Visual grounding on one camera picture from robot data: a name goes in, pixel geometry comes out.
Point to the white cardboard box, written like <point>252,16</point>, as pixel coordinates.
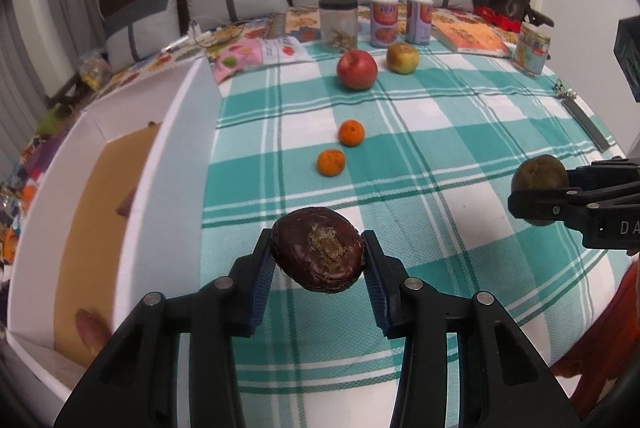
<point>165,188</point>

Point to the clear jar with dark lid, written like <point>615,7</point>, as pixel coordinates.
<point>339,26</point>

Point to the green object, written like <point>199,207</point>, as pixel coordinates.
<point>50,124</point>

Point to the bunch of keys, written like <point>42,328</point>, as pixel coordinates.
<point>564,91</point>

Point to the brown round fruit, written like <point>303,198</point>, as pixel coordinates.
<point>540,175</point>

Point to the black bag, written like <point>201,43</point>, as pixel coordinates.
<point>510,1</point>

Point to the pink white snack packet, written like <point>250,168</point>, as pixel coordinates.
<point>250,56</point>

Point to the grey curtain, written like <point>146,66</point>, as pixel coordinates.
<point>35,8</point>

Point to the red apple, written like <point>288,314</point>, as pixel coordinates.
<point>357,69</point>

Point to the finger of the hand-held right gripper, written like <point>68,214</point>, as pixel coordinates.
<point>545,203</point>
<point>575,178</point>

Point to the red box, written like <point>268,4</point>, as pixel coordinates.
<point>497,18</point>

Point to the green white checked tablecloth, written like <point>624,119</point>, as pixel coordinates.
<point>450,133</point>

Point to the long sweet potato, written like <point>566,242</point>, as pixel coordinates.
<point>92,333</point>

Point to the person's red clothing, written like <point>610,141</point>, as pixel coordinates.
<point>605,348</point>

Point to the can at table edge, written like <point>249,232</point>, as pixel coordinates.
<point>532,48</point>

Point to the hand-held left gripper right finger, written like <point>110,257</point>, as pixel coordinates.
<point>375,288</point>

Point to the clear bag of snacks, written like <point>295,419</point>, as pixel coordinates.
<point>92,71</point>

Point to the dark wooden chair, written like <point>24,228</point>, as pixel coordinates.
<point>65,93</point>

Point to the small tangerine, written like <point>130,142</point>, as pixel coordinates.
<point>331,162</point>
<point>351,132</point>

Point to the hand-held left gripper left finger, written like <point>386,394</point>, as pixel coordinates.
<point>262,278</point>

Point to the yellow green apple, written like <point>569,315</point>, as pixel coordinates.
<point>403,57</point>

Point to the dark purple mangosteen fruit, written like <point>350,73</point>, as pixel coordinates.
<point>320,253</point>

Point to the pink labelled can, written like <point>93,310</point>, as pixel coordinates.
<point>384,21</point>
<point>419,19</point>

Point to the orange book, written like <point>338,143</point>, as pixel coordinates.
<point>470,37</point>

